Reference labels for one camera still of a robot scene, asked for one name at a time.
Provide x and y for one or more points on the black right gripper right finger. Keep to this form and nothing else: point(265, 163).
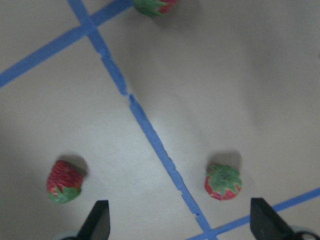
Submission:
point(265, 223)

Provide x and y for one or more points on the red strawberry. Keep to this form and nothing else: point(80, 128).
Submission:
point(222, 182)
point(64, 182)
point(154, 8)

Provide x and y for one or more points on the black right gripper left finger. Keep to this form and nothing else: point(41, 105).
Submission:
point(97, 225)

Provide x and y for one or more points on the red strawberry on tape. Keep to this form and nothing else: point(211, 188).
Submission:
point(154, 8)

